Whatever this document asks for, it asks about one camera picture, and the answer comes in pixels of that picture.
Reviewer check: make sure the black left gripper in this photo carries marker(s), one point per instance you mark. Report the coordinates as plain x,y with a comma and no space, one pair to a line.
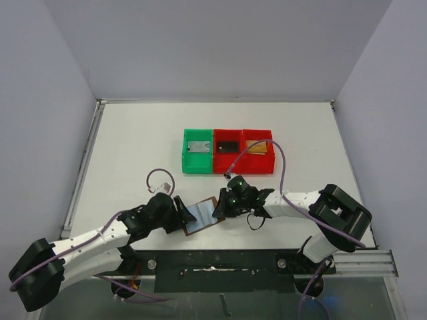
181,216

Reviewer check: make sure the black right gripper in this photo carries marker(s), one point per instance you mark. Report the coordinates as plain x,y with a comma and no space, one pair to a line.
225,204

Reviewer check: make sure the brown leather card holder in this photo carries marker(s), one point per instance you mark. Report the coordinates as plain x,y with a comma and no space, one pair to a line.
203,213

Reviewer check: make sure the striped gold card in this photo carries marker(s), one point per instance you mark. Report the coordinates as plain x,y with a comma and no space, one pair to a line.
256,148

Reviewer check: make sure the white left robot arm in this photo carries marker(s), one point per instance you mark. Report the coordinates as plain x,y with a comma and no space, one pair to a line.
46,268

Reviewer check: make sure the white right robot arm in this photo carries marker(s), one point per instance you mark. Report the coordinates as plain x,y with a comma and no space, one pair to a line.
341,220

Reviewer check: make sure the black card in red bin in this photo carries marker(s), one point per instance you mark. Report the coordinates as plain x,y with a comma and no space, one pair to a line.
228,147

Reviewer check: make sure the silver card in green bin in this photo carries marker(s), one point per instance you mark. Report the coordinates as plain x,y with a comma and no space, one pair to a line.
198,146

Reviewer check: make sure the red plastic bin right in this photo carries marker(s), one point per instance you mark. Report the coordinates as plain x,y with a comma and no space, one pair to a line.
259,159

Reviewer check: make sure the red plastic bin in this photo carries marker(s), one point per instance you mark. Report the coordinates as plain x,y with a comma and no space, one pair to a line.
259,159
222,161

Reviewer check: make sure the red plastic bin middle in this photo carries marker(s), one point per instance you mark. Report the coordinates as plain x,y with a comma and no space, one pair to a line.
222,161

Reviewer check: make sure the green plastic bin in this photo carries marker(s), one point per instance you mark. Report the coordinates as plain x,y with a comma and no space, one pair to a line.
197,163

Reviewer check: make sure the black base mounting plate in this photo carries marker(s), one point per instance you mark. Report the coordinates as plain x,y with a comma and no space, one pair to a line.
222,282

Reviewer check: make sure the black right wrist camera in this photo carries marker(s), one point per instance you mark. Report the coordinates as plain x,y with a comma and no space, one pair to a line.
238,185

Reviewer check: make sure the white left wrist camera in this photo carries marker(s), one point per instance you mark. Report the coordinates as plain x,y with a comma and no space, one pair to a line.
163,188

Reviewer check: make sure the aluminium left frame rail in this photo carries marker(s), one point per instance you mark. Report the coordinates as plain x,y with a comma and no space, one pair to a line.
72,208

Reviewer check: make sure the aluminium frame rail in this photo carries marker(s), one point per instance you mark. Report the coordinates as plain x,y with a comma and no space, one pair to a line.
121,263
72,208

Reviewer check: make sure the aluminium front frame rail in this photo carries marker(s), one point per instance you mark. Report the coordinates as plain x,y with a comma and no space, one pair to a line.
121,263

